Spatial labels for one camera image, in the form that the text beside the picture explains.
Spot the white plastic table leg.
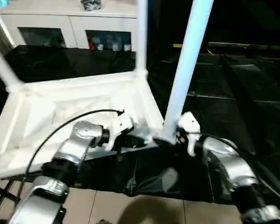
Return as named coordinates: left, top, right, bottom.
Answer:
left=133, top=0, right=149, bottom=82
left=0, top=41, right=23, bottom=93
left=161, top=0, right=215, bottom=143

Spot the white plastic table top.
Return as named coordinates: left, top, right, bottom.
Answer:
left=0, top=69, right=176, bottom=185

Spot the black mat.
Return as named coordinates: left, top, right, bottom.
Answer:
left=0, top=44, right=280, bottom=206

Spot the printed box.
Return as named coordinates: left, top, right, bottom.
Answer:
left=111, top=38, right=121, bottom=51

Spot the black stand leg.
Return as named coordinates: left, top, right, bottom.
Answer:
left=0, top=183, right=22, bottom=204

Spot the white glass-door cabinet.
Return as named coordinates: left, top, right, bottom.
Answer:
left=0, top=0, right=139, bottom=51

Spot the black backdrop cloth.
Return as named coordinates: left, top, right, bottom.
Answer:
left=210, top=0, right=280, bottom=44

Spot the black object pile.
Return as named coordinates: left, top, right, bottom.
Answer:
left=80, top=0, right=103, bottom=12

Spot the grey curtain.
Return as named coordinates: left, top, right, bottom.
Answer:
left=0, top=11, right=15, bottom=51

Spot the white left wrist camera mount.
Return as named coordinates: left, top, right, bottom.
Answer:
left=104, top=113, right=135, bottom=152

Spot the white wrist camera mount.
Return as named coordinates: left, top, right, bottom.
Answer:
left=178, top=111, right=201, bottom=157
left=104, top=113, right=135, bottom=152

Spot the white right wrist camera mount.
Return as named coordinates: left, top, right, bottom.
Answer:
left=178, top=111, right=201, bottom=157

